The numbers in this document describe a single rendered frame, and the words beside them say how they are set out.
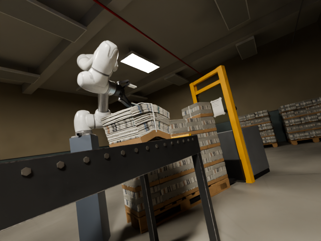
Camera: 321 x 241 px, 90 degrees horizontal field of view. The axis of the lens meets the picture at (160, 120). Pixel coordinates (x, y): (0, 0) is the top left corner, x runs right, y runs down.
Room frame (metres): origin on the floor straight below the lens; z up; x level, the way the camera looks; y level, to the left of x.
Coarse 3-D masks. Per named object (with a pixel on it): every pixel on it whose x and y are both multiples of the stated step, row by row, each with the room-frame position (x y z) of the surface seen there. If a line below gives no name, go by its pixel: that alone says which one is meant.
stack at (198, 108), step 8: (200, 104) 2.33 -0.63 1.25; (208, 104) 2.44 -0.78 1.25; (184, 112) 2.55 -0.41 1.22; (192, 112) 2.42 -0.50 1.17; (200, 112) 2.31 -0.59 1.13; (208, 112) 2.41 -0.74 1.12; (208, 120) 2.38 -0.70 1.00; (208, 128) 2.36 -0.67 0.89; (208, 136) 2.34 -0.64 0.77; (216, 136) 2.45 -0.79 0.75; (208, 144) 2.31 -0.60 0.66; (208, 152) 2.30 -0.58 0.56; (216, 152) 2.38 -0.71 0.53; (216, 168) 2.35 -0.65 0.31; (224, 168) 2.44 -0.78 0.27; (216, 176) 2.32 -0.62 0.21; (216, 184) 2.30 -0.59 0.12; (224, 184) 2.39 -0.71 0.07
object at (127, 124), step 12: (132, 108) 0.89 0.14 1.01; (144, 108) 0.98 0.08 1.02; (108, 120) 0.99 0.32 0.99; (120, 120) 0.95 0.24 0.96; (132, 120) 0.91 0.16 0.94; (144, 120) 0.97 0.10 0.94; (108, 132) 1.04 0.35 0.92; (120, 132) 0.98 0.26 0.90; (132, 132) 0.93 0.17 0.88; (144, 132) 0.96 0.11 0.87
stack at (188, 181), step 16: (192, 160) 2.10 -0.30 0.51; (208, 160) 2.27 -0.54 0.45; (160, 176) 1.82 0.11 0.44; (192, 176) 2.07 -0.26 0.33; (208, 176) 2.24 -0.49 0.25; (128, 192) 1.80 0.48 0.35; (160, 192) 1.83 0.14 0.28; (176, 192) 1.91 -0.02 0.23; (144, 208) 1.68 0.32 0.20; (176, 208) 2.05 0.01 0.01; (144, 224) 1.66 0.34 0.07
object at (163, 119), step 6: (156, 108) 1.09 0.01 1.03; (162, 114) 1.13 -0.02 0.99; (168, 114) 1.20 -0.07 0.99; (162, 120) 1.13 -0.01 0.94; (168, 120) 1.19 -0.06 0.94; (162, 126) 1.12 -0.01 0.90; (168, 126) 1.18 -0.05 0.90; (168, 132) 1.17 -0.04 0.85; (156, 138) 1.09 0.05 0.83; (162, 138) 1.11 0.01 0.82
